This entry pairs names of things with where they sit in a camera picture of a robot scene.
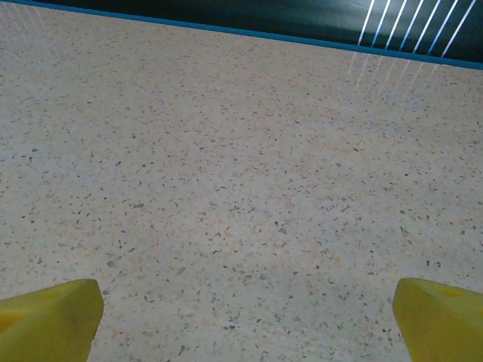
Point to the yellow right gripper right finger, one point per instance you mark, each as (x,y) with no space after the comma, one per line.
(441,324)

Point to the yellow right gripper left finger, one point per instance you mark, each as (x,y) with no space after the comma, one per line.
(45,324)

